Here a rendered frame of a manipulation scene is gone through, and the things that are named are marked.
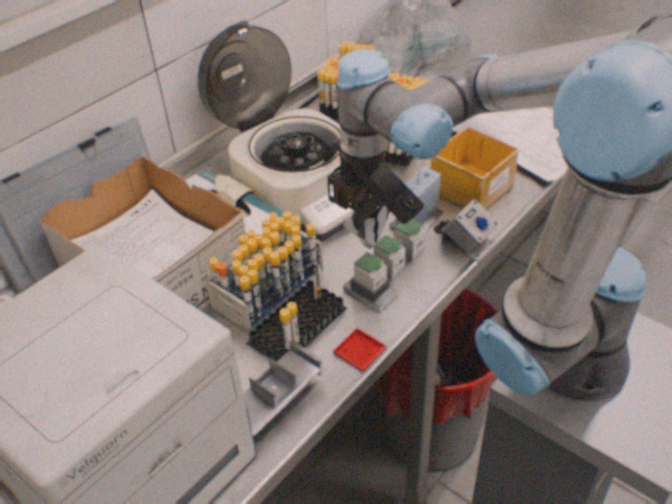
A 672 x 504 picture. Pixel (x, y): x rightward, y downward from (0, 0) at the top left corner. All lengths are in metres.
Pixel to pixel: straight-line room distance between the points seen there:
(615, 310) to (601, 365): 0.12
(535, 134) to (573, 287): 0.92
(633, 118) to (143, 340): 0.62
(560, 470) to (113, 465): 0.73
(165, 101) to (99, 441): 0.90
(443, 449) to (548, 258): 1.24
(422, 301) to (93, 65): 0.75
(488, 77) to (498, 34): 1.18
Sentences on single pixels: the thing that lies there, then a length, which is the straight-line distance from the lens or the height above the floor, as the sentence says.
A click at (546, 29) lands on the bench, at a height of 0.88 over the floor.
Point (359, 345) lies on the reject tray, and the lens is 1.32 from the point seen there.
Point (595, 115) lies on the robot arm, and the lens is 0.74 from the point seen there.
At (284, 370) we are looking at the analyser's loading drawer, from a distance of 1.21.
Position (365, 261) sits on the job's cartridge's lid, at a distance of 1.35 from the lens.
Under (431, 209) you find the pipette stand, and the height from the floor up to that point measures 0.90.
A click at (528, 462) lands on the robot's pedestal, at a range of 1.38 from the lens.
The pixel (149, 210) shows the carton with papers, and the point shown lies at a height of 0.94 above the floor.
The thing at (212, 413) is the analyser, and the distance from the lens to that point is 1.04.
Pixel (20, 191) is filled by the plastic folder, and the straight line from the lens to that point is 1.49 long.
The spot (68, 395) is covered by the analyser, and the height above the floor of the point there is 1.17.
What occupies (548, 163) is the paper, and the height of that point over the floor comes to 0.89.
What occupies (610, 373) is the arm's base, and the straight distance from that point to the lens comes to 1.22.
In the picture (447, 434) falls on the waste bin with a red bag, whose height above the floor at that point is 0.21.
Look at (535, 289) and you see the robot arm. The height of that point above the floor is 1.22.
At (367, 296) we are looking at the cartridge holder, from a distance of 1.37.
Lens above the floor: 1.89
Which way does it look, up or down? 43 degrees down
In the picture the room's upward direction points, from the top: 2 degrees counter-clockwise
